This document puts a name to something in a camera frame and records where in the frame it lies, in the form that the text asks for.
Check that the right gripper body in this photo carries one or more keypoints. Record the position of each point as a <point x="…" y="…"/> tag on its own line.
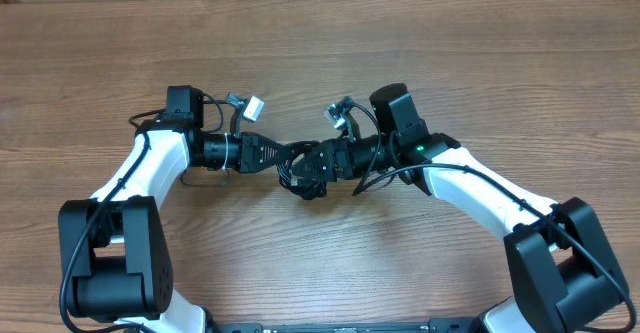
<point x="340" y="158"/>

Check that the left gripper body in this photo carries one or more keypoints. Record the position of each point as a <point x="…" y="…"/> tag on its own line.
<point x="248" y="153"/>

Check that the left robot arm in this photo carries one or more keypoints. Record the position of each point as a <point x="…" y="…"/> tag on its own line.
<point x="116" y="265"/>

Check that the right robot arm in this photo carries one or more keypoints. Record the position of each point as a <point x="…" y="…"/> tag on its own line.
<point x="563" y="271"/>

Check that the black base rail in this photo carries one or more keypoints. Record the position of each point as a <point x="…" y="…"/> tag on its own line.
<point x="345" y="328"/>

